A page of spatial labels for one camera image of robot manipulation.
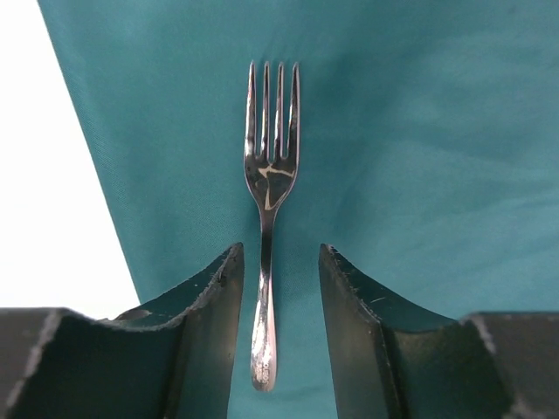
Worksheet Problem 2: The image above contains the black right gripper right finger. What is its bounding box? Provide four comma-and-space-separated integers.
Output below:
319, 245, 558, 418

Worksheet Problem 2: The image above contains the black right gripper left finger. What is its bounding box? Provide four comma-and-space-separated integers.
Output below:
1, 244, 245, 418

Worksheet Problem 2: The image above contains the silver metal fork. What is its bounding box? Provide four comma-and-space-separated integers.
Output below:
244, 62, 300, 392

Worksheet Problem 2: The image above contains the teal cloth napkin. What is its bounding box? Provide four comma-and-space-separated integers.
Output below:
39, 1, 558, 418

